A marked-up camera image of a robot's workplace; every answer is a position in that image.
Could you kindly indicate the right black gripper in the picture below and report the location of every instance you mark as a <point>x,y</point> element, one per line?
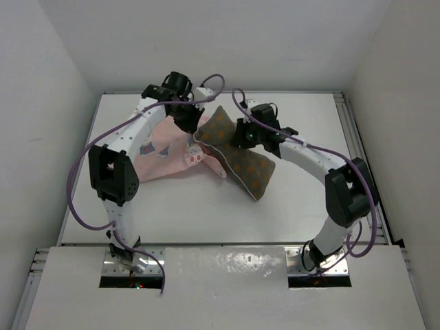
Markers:
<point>240,134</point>

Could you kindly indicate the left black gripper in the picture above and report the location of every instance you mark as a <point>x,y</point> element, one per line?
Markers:
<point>190,126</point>

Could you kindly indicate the grey orange dotted pillow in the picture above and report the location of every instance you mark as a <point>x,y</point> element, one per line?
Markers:
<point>248,169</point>

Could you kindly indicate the pink cartoon print pillowcase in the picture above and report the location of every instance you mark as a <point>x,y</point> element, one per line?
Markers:
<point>169,150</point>

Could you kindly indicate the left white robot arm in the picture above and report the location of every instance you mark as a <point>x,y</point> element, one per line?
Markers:
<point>111,166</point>

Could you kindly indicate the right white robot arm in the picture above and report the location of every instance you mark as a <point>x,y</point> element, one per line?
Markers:
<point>349,190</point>

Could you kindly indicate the white front cover board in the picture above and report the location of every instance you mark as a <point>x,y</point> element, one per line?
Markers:
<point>224,288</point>

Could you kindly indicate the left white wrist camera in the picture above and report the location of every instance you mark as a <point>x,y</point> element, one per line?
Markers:
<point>202,95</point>

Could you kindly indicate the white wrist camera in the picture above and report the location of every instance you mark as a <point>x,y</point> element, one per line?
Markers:
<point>202,95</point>
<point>247,106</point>

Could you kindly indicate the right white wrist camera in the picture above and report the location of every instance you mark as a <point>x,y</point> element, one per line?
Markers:
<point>247,106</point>

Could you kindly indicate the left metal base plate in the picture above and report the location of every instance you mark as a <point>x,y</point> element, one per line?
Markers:
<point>141,265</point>

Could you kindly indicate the left aluminium frame rail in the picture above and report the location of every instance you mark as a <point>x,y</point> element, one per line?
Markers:
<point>31,287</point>

